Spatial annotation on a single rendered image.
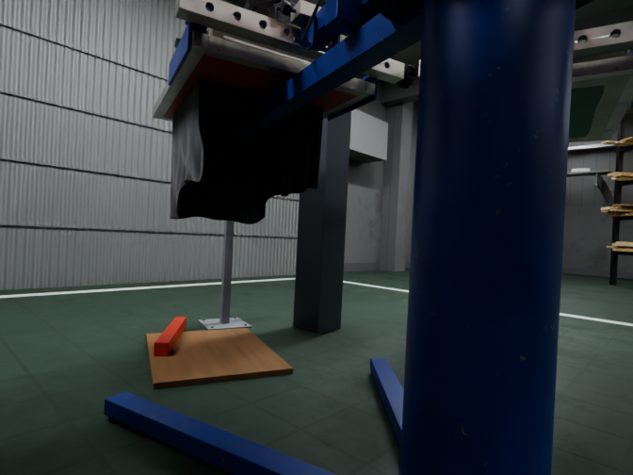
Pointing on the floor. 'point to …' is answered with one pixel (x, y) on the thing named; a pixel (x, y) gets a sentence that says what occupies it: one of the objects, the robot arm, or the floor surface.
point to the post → (225, 287)
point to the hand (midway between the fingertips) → (272, 50)
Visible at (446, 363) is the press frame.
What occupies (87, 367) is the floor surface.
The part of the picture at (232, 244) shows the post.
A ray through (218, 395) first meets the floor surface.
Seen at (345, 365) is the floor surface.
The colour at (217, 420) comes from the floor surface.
